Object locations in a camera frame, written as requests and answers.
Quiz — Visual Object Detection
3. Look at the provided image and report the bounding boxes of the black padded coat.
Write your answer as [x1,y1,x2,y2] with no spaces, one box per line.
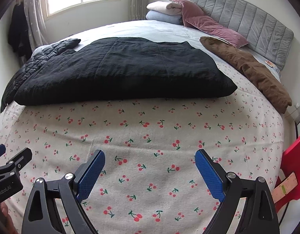
[14,37,237,106]

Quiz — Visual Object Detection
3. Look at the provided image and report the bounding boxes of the pink velvet pillow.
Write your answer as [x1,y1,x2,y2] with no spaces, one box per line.
[169,0,248,48]

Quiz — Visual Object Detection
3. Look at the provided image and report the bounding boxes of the light blue folded blanket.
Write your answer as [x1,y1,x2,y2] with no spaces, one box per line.
[146,10,183,25]

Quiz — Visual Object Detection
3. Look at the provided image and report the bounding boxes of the black hanging clothes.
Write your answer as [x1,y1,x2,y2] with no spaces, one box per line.
[8,2,32,60]

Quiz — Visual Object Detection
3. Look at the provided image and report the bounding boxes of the brown garment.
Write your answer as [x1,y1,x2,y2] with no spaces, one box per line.
[200,36,292,114]

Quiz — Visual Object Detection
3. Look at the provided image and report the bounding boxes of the grey padded headboard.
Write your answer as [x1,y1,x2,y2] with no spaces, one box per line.
[190,0,294,70]

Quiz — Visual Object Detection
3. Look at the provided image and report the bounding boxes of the white folded blanket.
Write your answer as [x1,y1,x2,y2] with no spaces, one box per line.
[146,1,182,16]

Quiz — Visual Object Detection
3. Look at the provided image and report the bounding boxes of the red plastic stool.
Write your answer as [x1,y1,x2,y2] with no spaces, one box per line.
[272,136,300,212]

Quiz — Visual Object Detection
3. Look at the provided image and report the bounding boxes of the white dotted curtain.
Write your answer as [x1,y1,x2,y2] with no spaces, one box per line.
[23,0,48,51]

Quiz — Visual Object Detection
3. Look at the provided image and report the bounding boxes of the cherry print bed sheet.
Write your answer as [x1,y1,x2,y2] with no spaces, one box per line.
[0,63,284,233]

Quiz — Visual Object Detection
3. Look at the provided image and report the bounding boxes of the left hand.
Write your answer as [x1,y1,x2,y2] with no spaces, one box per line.
[0,202,18,234]

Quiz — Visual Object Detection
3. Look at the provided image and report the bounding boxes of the black quilted down jacket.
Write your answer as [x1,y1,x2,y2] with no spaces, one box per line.
[0,39,81,113]

